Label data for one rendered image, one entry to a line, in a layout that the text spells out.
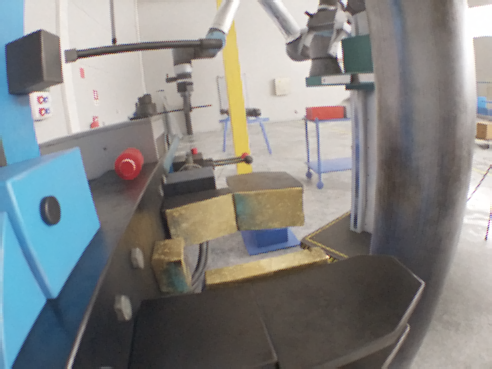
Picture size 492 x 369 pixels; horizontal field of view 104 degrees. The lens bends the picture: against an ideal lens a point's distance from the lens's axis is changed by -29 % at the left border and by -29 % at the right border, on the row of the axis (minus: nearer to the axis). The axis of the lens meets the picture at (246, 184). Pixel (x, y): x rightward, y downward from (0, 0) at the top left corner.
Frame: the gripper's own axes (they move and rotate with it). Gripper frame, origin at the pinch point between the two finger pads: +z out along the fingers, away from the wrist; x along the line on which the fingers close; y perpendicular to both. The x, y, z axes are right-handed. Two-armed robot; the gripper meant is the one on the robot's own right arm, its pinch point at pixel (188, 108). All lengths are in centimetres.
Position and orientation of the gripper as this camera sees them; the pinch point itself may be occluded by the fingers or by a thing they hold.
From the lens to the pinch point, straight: 134.5
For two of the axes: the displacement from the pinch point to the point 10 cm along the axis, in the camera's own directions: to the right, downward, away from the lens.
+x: 0.6, -3.2, 9.4
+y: 9.9, -0.9, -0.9
